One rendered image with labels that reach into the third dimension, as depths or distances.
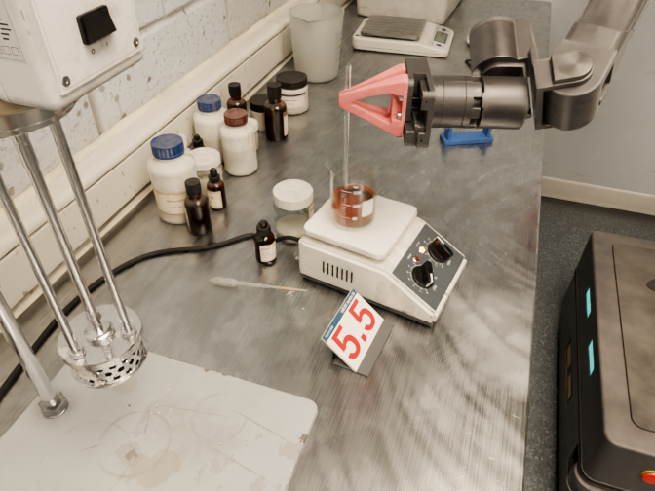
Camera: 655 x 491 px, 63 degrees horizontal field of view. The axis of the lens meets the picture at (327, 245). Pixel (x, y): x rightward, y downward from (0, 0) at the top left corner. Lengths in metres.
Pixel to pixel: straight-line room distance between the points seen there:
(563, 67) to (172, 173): 0.53
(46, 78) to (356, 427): 0.46
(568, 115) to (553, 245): 1.54
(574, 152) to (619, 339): 1.13
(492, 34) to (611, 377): 0.81
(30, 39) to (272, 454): 0.43
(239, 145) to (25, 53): 0.68
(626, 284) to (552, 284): 0.53
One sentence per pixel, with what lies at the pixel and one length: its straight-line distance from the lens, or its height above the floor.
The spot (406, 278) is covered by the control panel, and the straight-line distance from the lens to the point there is 0.68.
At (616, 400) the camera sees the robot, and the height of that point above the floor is 0.36.
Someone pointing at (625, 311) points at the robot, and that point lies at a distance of 1.42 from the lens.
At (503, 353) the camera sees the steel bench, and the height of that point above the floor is 0.75.
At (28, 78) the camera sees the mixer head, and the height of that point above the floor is 1.17.
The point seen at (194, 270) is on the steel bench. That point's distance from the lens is 0.78.
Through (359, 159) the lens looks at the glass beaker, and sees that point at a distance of 0.69.
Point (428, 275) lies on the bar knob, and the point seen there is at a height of 0.81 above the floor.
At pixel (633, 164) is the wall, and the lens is 2.37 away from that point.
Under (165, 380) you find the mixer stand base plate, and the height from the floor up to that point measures 0.76.
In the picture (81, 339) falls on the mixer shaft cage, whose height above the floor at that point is 0.92.
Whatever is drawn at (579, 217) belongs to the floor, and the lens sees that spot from 2.34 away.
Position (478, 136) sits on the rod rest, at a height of 0.76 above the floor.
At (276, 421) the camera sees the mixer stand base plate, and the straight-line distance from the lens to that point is 0.60.
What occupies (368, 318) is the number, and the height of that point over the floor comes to 0.77.
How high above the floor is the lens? 1.27
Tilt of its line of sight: 40 degrees down
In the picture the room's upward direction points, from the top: straight up
